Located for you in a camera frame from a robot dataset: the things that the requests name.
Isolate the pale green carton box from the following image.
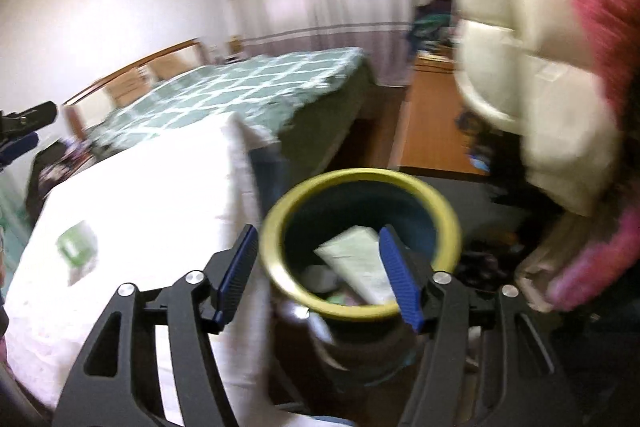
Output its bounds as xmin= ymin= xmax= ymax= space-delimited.
xmin=314 ymin=226 xmax=398 ymax=305

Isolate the cream down jacket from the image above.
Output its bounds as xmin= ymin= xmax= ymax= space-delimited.
xmin=447 ymin=0 xmax=623 ymax=215

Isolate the green checked duvet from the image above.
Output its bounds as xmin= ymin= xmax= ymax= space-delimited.
xmin=87 ymin=47 xmax=366 ymax=158

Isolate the yellow-rimmed blue trash bin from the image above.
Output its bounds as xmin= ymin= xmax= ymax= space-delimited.
xmin=260 ymin=168 xmax=462 ymax=388

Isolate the dark blue cloth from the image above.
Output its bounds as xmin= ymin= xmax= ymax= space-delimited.
xmin=250 ymin=142 xmax=286 ymax=208

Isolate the wooden bed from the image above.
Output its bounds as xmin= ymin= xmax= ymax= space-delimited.
xmin=62 ymin=38 xmax=376 ymax=178

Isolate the pile of dark clothes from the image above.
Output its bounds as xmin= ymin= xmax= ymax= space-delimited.
xmin=407 ymin=0 xmax=463 ymax=58

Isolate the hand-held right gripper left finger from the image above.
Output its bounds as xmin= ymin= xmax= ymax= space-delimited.
xmin=52 ymin=223 xmax=261 ymax=427

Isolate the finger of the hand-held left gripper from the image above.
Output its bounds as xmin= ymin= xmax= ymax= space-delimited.
xmin=0 ymin=101 xmax=57 ymax=170

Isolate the dark blue bag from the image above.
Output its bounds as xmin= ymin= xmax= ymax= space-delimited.
xmin=457 ymin=107 xmax=493 ymax=172

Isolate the brown pillow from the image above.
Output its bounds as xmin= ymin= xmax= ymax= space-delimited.
xmin=107 ymin=67 xmax=151 ymax=108
xmin=150 ymin=52 xmax=198 ymax=80

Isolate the black patterned bag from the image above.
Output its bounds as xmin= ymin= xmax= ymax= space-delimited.
xmin=27 ymin=142 xmax=96 ymax=228

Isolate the small green packet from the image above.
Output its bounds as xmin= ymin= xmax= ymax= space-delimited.
xmin=56 ymin=221 xmax=98 ymax=285

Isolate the pink fleece garment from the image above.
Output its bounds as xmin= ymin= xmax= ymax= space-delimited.
xmin=520 ymin=0 xmax=640 ymax=313

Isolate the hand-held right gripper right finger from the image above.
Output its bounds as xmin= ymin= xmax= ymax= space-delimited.
xmin=378 ymin=224 xmax=583 ymax=427

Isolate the white dotted tablecloth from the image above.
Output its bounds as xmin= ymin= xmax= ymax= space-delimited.
xmin=0 ymin=114 xmax=273 ymax=425

